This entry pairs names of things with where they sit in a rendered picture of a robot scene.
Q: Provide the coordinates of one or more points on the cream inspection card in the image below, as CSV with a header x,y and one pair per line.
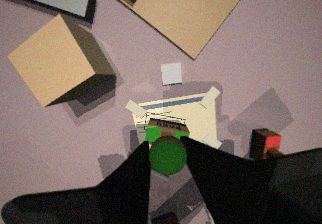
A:
x,y
196,111

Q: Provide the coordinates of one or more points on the brown and blue rubber stamp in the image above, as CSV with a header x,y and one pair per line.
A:
x,y
168,218

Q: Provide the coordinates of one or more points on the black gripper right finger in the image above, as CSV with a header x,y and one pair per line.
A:
x,y
236,190

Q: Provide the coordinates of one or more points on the tan cardboard box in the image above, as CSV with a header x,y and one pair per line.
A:
x,y
61,62

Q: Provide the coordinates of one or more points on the tan flat board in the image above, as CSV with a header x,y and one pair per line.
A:
x,y
189,24

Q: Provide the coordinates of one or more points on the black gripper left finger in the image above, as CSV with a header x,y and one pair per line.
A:
x,y
121,198

